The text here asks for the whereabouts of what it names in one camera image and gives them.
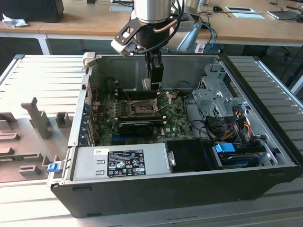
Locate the wooden desk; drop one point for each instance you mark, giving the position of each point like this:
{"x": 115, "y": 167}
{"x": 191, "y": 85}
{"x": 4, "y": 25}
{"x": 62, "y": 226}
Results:
{"x": 94, "y": 21}

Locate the green motherboard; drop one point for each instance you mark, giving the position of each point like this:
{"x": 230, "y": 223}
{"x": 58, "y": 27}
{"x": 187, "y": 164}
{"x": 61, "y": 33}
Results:
{"x": 175, "y": 123}

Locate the black RAM slot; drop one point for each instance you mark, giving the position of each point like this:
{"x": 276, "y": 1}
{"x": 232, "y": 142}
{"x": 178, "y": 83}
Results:
{"x": 142, "y": 119}
{"x": 137, "y": 90}
{"x": 137, "y": 95}
{"x": 142, "y": 116}

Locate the round silver coin battery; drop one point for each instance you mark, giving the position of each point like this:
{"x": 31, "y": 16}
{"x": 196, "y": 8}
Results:
{"x": 174, "y": 95}

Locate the black graphics card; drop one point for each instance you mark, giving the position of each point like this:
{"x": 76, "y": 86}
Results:
{"x": 136, "y": 129}

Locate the green RAM stick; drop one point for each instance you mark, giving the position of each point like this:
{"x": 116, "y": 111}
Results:
{"x": 23, "y": 157}

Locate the thin metal locking lever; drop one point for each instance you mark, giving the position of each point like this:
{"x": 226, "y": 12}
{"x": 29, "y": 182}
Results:
{"x": 129, "y": 97}

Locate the silver power supply unit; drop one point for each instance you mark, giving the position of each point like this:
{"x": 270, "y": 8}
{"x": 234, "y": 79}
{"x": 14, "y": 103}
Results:
{"x": 87, "y": 165}

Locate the silver metal drive cage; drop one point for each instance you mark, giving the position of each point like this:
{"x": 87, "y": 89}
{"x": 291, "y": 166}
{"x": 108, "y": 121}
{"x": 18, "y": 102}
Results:
{"x": 213, "y": 101}

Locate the blue disk carrier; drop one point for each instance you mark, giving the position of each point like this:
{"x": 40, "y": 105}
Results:
{"x": 223, "y": 147}

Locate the black CPU socket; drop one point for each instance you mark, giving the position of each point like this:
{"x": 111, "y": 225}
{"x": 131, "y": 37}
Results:
{"x": 142, "y": 107}

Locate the silver green CPU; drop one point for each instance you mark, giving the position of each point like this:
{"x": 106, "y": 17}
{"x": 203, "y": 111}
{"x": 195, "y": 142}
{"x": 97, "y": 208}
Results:
{"x": 146, "y": 85}

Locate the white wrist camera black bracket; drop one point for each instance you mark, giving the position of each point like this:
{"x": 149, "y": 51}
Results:
{"x": 125, "y": 45}

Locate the crumpled white paper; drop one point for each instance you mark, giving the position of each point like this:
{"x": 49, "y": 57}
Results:
{"x": 14, "y": 21}

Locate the black silver PC case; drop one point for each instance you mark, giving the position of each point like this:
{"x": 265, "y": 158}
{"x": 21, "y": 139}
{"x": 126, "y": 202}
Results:
{"x": 142, "y": 196}

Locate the grey parts rack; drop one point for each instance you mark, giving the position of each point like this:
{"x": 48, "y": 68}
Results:
{"x": 35, "y": 146}

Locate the blue plastic latch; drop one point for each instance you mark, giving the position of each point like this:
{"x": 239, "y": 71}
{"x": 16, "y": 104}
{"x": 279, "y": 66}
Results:
{"x": 53, "y": 167}

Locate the black computer box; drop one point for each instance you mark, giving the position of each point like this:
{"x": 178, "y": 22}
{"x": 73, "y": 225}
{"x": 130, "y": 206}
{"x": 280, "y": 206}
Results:
{"x": 28, "y": 9}

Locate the black computer mouse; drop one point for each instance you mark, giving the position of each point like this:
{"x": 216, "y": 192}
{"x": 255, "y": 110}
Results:
{"x": 216, "y": 9}

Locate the grey notebook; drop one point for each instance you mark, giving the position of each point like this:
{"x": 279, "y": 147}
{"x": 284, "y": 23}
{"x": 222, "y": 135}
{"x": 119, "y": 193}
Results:
{"x": 282, "y": 15}

